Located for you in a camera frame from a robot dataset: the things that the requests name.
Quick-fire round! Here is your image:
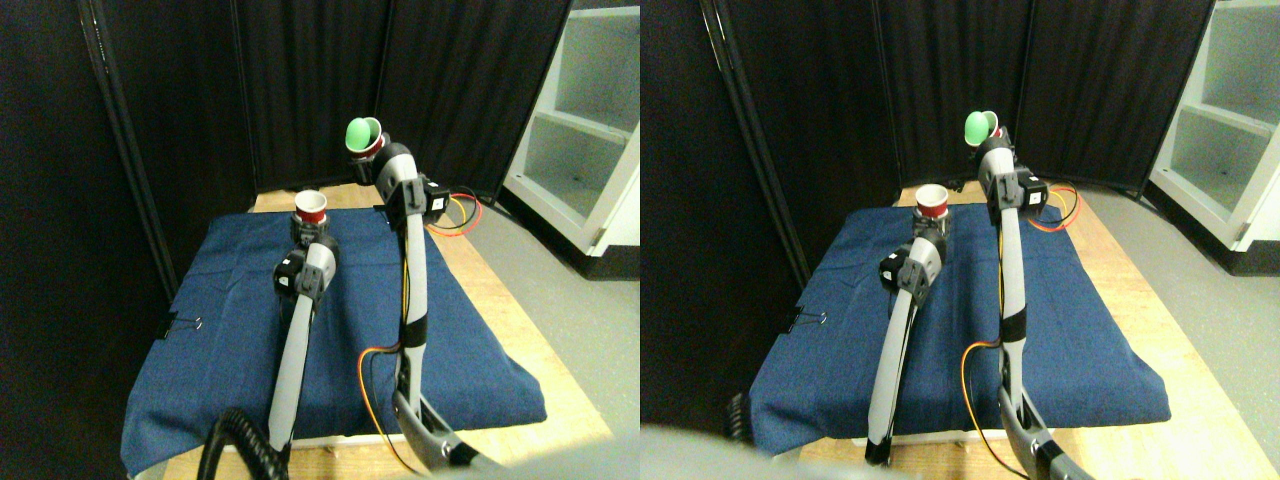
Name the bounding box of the red cup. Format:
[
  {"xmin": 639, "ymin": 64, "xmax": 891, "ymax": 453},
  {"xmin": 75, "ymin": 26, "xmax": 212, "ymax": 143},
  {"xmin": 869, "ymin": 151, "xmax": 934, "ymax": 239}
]
[
  {"xmin": 915, "ymin": 184, "xmax": 950, "ymax": 222},
  {"xmin": 349, "ymin": 118, "xmax": 387, "ymax": 162},
  {"xmin": 294, "ymin": 189, "xmax": 329, "ymax": 227},
  {"xmin": 968, "ymin": 109, "xmax": 1002, "ymax": 149}
]

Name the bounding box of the black curtain stand pole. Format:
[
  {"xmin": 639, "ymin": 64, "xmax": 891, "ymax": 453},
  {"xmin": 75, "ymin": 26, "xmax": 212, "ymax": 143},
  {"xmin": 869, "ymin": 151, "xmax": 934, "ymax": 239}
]
[
  {"xmin": 700, "ymin": 0, "xmax": 812, "ymax": 288},
  {"xmin": 80, "ymin": 0, "xmax": 181, "ymax": 301}
]

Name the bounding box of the dark blue cloth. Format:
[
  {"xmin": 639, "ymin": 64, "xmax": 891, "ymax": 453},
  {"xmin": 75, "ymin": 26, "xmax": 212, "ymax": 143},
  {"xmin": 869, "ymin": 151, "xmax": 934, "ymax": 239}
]
[
  {"xmin": 120, "ymin": 204, "xmax": 547, "ymax": 471},
  {"xmin": 742, "ymin": 200, "xmax": 1171, "ymax": 457}
]

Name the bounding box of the white shelf unit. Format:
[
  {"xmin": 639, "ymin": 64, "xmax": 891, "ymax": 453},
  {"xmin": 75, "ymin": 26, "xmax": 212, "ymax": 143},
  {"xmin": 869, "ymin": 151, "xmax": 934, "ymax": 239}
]
[
  {"xmin": 1148, "ymin": 0, "xmax": 1280, "ymax": 253},
  {"xmin": 503, "ymin": 8, "xmax": 640, "ymax": 258}
]

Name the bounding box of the orange wire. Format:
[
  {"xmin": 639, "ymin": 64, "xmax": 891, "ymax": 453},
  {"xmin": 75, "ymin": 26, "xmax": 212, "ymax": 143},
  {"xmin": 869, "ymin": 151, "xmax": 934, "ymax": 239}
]
[
  {"xmin": 428, "ymin": 188, "xmax": 484, "ymax": 238},
  {"xmin": 358, "ymin": 343, "xmax": 422, "ymax": 477},
  {"xmin": 961, "ymin": 340, "xmax": 1032, "ymax": 480},
  {"xmin": 1030, "ymin": 183, "xmax": 1082, "ymax": 234}
]

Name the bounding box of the black ribbed hose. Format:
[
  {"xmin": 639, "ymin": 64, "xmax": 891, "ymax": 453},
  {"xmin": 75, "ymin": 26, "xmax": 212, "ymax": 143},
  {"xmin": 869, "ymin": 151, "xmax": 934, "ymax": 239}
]
[
  {"xmin": 198, "ymin": 407, "xmax": 292, "ymax": 480},
  {"xmin": 724, "ymin": 392, "xmax": 754, "ymax": 442}
]

